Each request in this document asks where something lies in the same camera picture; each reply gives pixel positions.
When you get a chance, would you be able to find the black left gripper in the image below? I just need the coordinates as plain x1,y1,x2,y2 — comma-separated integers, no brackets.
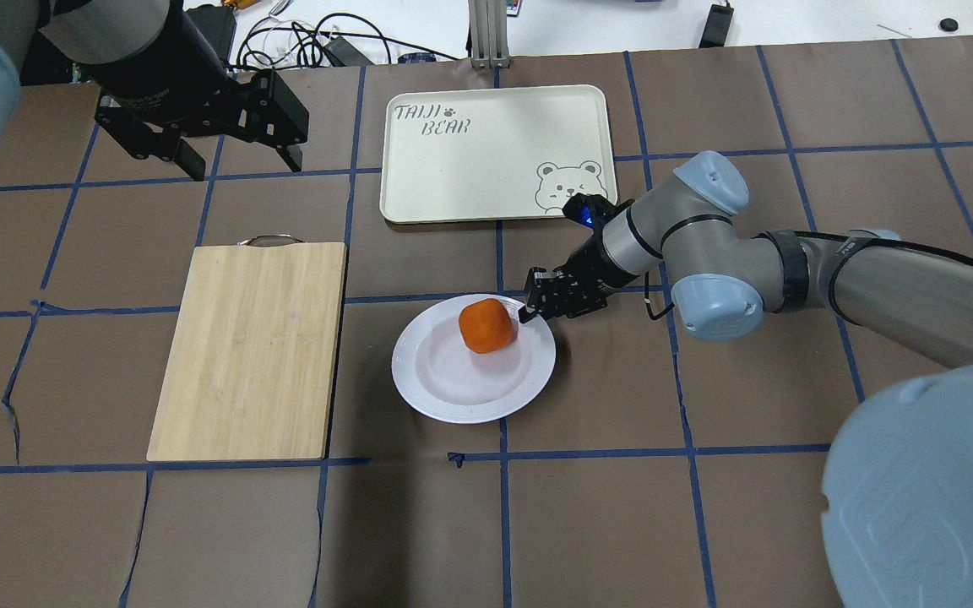
94,17,309,182

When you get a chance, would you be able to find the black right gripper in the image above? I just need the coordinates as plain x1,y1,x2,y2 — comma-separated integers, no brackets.
518,240,622,324

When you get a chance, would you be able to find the orange fruit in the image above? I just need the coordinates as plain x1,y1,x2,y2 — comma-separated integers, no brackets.
457,297,516,355

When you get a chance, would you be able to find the white ribbed plate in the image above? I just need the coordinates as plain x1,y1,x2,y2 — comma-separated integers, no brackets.
391,294,557,425

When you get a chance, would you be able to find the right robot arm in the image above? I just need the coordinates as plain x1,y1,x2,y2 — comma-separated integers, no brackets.
519,150,973,607

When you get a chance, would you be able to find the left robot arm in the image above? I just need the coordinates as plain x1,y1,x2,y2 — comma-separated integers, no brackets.
0,1,309,181

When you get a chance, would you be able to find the cream bear tray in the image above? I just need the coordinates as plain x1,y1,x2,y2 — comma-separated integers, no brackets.
379,84,617,225

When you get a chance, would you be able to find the bamboo cutting board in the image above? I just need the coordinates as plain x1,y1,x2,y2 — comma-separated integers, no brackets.
146,242,348,463

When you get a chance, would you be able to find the black power adapter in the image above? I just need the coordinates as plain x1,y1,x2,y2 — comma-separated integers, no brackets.
698,1,734,49

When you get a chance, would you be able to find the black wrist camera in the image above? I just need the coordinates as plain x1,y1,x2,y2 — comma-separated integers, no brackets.
563,193,622,231

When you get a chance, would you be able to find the aluminium frame post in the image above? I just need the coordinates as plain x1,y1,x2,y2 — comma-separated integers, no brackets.
468,0,511,69

